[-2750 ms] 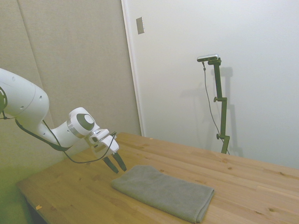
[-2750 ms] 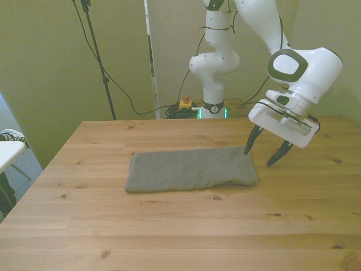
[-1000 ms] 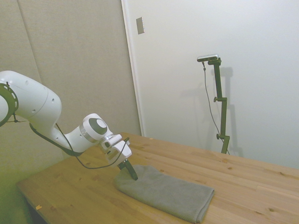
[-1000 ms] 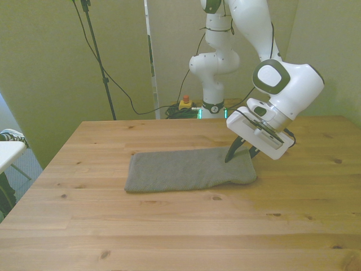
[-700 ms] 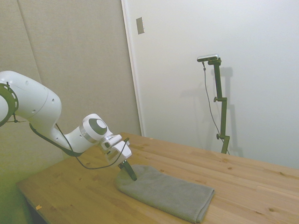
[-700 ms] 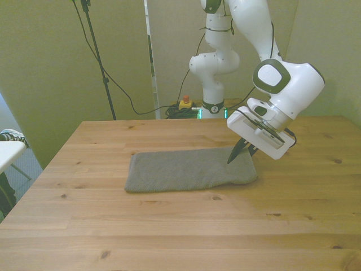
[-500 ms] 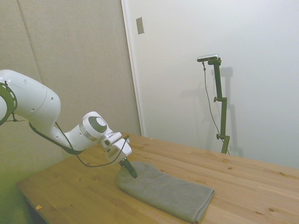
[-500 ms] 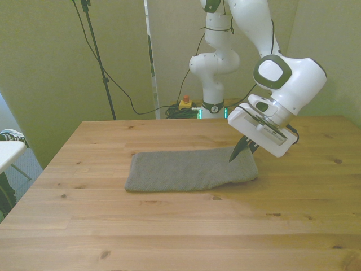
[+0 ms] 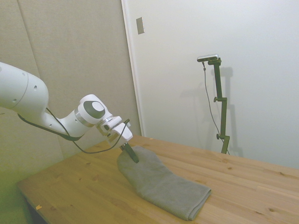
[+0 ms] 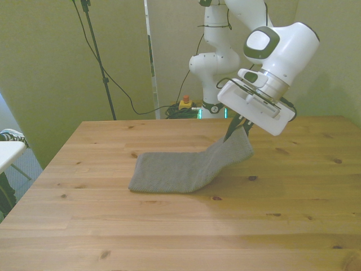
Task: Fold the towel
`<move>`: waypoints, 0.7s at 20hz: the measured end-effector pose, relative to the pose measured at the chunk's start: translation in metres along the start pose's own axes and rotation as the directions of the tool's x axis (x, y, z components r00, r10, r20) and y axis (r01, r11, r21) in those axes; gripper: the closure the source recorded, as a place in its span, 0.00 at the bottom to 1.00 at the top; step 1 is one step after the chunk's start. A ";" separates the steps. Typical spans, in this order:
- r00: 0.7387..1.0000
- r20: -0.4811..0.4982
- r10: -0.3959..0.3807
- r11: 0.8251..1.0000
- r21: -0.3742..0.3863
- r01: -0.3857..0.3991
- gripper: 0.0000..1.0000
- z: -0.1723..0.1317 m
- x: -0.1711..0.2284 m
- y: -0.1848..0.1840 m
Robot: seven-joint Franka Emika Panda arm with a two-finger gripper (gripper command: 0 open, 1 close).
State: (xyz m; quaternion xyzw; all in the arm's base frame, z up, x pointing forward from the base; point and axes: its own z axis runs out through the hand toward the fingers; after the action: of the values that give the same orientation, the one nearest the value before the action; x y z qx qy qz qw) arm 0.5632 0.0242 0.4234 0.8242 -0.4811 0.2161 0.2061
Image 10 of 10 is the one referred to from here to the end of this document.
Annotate white black sneaker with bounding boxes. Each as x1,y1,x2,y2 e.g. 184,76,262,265
0,128,30,148

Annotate black tripod cable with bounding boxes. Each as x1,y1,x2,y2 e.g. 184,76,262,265
73,0,181,116

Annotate coiled dark floor cables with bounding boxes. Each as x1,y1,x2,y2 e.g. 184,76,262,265
164,102,204,120

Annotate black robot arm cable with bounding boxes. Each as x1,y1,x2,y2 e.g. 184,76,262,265
178,22,232,103

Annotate white vertical wall panel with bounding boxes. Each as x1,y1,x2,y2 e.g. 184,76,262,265
143,0,161,120

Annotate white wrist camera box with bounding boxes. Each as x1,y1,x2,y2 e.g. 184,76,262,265
244,92,282,119

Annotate dark trouser leg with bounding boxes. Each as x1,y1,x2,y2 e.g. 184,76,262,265
0,171,17,218

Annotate yellow emergency stop button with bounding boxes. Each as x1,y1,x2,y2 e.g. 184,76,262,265
179,95,193,111

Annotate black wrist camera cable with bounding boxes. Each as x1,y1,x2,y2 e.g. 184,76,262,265
215,77,298,122

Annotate white folding table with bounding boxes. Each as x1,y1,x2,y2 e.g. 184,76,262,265
0,140,32,181

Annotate black camera tripod stand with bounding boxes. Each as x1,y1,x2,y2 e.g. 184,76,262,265
72,0,117,121

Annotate grey terry towel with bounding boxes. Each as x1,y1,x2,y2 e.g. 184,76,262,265
128,129,254,195

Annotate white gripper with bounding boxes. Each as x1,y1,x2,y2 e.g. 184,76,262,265
217,80,297,142

